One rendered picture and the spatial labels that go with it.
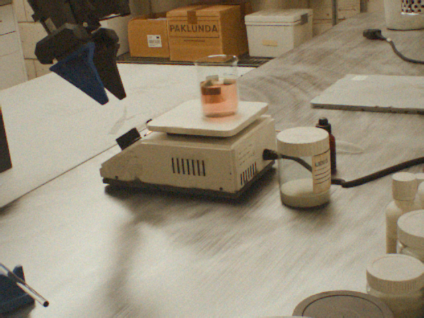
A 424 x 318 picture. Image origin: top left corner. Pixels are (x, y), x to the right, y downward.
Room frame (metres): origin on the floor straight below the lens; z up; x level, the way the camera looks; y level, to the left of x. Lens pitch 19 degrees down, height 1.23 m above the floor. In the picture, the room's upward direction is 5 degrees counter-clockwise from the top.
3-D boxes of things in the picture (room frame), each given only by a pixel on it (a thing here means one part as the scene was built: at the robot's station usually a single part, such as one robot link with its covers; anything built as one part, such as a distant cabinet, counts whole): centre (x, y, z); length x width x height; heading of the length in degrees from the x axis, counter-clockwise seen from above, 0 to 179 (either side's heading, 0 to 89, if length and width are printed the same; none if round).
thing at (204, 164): (0.87, 0.02, 0.94); 0.22 x 0.13 x 0.08; 61
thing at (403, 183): (0.59, -0.18, 0.94); 0.03 x 0.03 x 0.09
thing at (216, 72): (0.84, -0.02, 1.02); 0.06 x 0.05 x 0.08; 43
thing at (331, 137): (0.86, -0.15, 0.93); 0.03 x 0.03 x 0.07
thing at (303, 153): (0.76, -0.11, 0.94); 0.06 x 0.06 x 0.08
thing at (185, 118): (0.86, -0.01, 0.98); 0.12 x 0.12 x 0.01; 61
